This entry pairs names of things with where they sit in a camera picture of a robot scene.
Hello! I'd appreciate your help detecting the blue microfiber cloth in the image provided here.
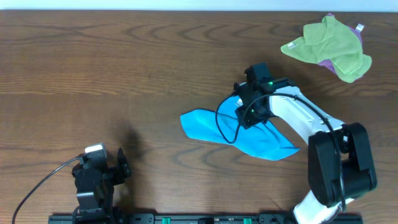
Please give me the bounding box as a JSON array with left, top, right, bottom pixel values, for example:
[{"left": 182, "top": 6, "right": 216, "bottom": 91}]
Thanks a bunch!
[{"left": 180, "top": 96, "right": 300, "bottom": 161}]

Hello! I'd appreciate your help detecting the purple microfiber cloth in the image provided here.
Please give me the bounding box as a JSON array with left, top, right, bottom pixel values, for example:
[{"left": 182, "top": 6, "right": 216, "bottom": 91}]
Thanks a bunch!
[{"left": 319, "top": 13, "right": 372, "bottom": 83}]

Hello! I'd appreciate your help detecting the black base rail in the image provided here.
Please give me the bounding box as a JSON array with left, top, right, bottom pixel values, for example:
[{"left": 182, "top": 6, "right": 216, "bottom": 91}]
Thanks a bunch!
[{"left": 48, "top": 213, "right": 364, "bottom": 224}]

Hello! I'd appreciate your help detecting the left black camera cable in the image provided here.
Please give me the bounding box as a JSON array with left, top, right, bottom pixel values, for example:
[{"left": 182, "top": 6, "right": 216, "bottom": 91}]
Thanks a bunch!
[{"left": 11, "top": 155, "right": 83, "bottom": 224}]

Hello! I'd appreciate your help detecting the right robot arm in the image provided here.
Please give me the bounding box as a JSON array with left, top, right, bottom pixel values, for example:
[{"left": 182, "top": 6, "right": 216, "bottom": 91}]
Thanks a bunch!
[{"left": 233, "top": 78, "right": 377, "bottom": 223}]

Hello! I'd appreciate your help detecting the green microfiber cloth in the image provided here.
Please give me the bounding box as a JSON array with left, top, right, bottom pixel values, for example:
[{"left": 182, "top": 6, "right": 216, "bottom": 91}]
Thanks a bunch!
[{"left": 280, "top": 14, "right": 372, "bottom": 83}]

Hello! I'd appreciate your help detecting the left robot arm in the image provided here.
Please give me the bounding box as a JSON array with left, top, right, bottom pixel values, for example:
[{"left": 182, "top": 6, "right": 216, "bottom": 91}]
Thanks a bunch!
[{"left": 72, "top": 148, "right": 132, "bottom": 223}]

